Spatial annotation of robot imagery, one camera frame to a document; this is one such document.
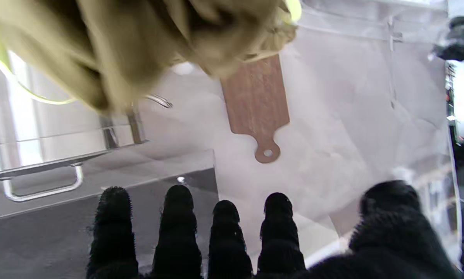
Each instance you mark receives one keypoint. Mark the brown pillowcase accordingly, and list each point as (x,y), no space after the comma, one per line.
(146,42)

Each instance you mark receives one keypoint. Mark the white cylindrical container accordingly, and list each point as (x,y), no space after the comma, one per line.
(183,69)

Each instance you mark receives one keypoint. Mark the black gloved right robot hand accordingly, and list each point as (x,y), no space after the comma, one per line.
(224,244)

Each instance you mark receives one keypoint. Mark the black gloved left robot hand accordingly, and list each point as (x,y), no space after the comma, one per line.
(460,38)

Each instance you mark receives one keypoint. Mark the brown wooden cutting board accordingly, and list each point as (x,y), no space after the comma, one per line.
(257,104)

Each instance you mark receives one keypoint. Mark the steel stockpot with lid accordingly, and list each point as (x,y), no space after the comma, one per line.
(53,139)

